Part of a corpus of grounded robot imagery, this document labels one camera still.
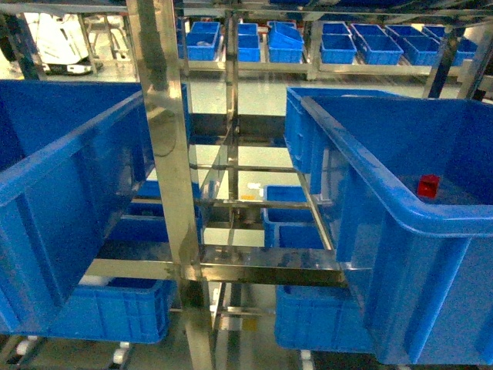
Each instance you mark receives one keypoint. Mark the red toy building block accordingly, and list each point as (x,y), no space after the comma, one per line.
(428,185)

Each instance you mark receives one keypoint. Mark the small blue bin on floor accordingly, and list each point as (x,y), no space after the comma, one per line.
(291,228)

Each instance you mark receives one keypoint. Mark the blue bin behind right bin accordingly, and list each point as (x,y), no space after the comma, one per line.
(298,132)

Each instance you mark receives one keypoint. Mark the blue bin lower right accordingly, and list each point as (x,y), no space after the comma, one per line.
(319,319)

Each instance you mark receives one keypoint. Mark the large blue bin upper right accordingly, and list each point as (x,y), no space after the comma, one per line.
(420,269)

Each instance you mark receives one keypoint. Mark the large blue bin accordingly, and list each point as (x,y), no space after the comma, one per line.
(73,155)
(420,269)

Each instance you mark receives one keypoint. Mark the blue bin lower left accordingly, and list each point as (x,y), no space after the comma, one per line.
(126,309)

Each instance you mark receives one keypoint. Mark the large blue bin upper left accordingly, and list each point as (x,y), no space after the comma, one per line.
(73,155)

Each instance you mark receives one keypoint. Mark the white machine in background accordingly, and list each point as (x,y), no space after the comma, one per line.
(61,44)

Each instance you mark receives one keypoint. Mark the stainless steel vertical post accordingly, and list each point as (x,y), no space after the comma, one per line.
(153,25)

